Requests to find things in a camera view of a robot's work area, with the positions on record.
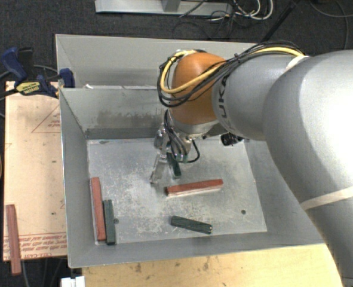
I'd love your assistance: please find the red-brown flat block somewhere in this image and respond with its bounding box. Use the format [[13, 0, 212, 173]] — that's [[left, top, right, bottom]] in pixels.
[[164, 178, 225, 198], [5, 204, 23, 277], [90, 176, 108, 242]]

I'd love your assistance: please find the brown cardboard board red print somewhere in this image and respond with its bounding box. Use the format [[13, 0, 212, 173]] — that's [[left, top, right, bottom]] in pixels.
[[2, 81, 68, 262]]

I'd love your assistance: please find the grey metal bin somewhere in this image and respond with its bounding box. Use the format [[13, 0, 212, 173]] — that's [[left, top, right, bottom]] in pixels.
[[55, 33, 327, 269]]

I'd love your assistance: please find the dark metal gripper finger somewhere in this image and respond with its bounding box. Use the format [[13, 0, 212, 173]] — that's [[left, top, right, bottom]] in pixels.
[[165, 152, 182, 180]]

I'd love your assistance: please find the dark green flat block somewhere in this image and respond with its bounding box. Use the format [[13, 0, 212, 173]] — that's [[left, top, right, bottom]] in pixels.
[[103, 199, 118, 246], [170, 215, 214, 235]]

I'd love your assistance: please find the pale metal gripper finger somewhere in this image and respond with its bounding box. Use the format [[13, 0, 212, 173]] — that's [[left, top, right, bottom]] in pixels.
[[149, 155, 168, 185]]

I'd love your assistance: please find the black cylinder on white bracket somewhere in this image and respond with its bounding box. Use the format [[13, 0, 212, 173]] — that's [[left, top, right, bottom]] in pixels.
[[220, 132, 244, 146]]

